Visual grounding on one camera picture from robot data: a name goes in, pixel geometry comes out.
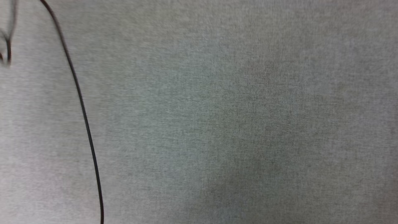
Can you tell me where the thin black cable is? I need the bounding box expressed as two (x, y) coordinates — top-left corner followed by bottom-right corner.
(0, 0), (17, 66)
(40, 0), (104, 224)

